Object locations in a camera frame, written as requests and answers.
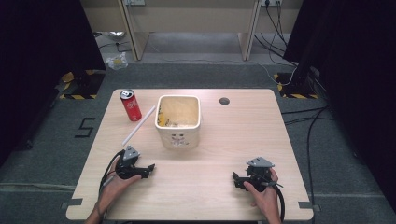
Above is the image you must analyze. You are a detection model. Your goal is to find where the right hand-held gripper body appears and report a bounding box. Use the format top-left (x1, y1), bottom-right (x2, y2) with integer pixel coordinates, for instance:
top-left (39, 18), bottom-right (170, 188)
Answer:
top-left (244, 157), bottom-right (276, 192)

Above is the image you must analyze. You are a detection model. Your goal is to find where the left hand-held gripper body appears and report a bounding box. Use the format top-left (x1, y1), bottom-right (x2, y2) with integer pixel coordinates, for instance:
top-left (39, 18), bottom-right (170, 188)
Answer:
top-left (115, 145), bottom-right (146, 181)

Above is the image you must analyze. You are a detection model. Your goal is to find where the person's left hand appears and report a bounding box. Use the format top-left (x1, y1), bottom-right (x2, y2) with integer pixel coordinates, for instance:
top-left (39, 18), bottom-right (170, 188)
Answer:
top-left (96, 158), bottom-right (143, 213)

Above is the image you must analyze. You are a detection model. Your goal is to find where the person's right hand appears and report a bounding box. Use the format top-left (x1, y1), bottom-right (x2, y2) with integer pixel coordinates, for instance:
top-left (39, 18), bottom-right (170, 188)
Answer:
top-left (243, 167), bottom-right (282, 219)

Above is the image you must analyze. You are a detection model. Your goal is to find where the white drinking straw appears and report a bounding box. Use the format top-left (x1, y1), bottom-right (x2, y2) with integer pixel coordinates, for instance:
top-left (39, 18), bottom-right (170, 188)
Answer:
top-left (121, 105), bottom-right (157, 147)

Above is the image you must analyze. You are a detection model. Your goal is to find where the cream square bin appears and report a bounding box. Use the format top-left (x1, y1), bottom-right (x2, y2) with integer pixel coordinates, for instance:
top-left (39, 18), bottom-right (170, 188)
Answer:
top-left (154, 94), bottom-right (202, 150)

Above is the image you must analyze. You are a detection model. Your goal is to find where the grey tape strip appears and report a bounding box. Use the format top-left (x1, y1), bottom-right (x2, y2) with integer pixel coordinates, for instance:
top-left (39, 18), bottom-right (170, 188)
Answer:
top-left (60, 198), bottom-right (84, 210)
top-left (297, 201), bottom-right (321, 213)

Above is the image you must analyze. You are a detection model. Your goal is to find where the red drink can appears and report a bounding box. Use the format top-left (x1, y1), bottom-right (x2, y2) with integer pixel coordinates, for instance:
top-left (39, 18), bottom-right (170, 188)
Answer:
top-left (119, 89), bottom-right (143, 122)

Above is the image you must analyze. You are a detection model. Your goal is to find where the black stand base striped tape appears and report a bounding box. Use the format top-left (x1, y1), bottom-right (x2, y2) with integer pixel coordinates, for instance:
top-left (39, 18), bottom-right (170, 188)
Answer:
top-left (273, 72), bottom-right (321, 100)
top-left (58, 69), bottom-right (107, 101)

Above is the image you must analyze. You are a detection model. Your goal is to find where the clear plastic bag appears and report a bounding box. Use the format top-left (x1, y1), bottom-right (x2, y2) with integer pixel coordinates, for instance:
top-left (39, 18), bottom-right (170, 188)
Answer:
top-left (105, 51), bottom-right (130, 71)

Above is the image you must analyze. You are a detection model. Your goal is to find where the silver foil bag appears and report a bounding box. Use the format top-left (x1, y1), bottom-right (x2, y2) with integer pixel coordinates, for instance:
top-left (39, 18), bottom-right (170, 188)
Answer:
top-left (103, 30), bottom-right (126, 42)

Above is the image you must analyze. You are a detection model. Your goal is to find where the black curtain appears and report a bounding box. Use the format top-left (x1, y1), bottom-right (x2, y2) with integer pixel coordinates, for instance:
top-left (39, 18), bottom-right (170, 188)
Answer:
top-left (282, 0), bottom-right (396, 214)
top-left (0, 0), bottom-right (107, 167)

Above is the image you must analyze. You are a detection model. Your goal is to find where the left hand-held gripper black cable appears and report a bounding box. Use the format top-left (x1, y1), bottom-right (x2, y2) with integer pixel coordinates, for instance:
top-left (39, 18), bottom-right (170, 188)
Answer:
top-left (98, 149), bottom-right (126, 195)

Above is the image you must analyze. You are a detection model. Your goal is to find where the hand-held gripper black cable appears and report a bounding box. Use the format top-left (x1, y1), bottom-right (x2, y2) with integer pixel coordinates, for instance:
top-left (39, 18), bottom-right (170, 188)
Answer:
top-left (98, 149), bottom-right (126, 195)
top-left (261, 178), bottom-right (286, 222)

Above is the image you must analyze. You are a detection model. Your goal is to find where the right hand-held gripper black cable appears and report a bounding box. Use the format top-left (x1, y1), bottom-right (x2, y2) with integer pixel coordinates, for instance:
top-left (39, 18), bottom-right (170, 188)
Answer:
top-left (261, 178), bottom-right (286, 222)

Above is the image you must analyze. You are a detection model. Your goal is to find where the black floor cable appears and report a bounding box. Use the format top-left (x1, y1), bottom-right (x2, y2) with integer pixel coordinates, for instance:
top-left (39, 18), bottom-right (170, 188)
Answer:
top-left (280, 105), bottom-right (332, 126)
top-left (305, 106), bottom-right (328, 223)

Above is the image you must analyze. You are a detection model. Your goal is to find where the bundle of black wall cables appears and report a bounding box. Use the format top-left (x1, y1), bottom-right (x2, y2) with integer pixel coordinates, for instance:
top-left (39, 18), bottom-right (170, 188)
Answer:
top-left (252, 2), bottom-right (301, 68)

